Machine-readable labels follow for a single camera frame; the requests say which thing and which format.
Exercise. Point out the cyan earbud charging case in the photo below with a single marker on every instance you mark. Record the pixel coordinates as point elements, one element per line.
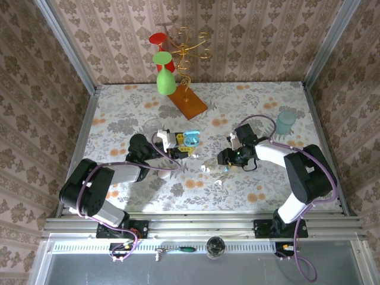
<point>191,134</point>

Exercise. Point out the red wine glass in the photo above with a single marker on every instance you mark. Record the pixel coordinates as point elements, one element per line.
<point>157,38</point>

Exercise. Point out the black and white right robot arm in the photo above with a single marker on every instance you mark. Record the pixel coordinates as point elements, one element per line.
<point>308,178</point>

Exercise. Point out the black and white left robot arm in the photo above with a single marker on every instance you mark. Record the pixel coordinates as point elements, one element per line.
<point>89,193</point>

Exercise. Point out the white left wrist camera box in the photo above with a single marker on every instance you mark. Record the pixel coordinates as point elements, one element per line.
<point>164,136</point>

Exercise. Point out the aluminium table side rail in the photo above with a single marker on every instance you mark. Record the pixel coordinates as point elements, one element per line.
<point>80,142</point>
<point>317,118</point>

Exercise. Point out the dark round glass dome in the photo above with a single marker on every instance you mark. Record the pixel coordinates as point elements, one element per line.
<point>215,246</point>

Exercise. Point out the green wine glass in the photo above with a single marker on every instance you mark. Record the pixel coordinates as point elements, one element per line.
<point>166,84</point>

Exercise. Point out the grey metal bench top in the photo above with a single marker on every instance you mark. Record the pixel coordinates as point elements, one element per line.
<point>207,273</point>

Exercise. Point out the white earbud charging case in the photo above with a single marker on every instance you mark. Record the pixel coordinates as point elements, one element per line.
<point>164,174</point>

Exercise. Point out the teal textured plastic cup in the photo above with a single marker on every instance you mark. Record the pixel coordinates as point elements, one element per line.
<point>286,124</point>

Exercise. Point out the floral patterned tablecloth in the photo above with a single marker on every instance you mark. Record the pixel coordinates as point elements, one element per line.
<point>237,196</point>

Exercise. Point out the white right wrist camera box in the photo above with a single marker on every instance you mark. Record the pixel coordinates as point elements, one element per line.
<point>234,142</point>

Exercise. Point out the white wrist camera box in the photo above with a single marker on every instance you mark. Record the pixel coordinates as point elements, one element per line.
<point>234,142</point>
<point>164,136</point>

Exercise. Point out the aluminium frame post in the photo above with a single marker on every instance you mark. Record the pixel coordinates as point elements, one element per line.
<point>66,44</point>
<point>331,44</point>

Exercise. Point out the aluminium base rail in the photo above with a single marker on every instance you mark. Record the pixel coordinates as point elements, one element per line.
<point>202,225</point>

